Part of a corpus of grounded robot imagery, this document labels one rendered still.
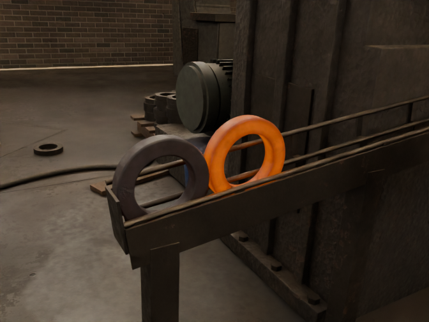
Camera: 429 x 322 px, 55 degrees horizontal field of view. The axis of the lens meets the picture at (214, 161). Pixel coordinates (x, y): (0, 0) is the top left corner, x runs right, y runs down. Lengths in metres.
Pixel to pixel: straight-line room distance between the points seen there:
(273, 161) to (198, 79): 1.30
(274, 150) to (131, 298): 0.86
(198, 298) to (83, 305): 0.39
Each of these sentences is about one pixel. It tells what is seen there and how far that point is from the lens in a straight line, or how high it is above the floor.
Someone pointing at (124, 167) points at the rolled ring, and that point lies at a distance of 0.72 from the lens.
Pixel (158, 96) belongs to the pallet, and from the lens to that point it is 2.87.
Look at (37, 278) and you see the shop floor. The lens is 1.70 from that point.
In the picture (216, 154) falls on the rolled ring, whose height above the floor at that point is 0.69.
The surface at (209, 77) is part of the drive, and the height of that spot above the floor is 0.62.
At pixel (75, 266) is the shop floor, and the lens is 1.72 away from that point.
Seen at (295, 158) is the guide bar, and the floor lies 0.63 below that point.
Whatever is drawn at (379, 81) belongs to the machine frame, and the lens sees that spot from 1.16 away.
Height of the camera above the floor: 0.95
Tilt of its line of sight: 20 degrees down
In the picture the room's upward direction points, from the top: 2 degrees clockwise
